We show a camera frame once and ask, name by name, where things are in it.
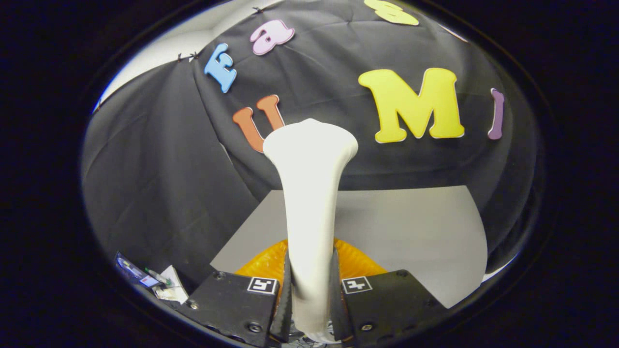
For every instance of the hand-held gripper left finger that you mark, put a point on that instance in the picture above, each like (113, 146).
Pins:
(285, 314)

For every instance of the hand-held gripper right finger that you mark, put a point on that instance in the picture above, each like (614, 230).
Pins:
(338, 314)

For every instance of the white garment steamer head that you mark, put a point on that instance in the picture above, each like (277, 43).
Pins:
(309, 193)

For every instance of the grey cabinet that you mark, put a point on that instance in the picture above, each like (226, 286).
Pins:
(411, 232)

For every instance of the black backdrop cloth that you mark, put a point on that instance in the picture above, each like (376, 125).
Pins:
(159, 169)

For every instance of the row of small backdrop clips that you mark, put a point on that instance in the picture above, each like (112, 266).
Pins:
(193, 55)

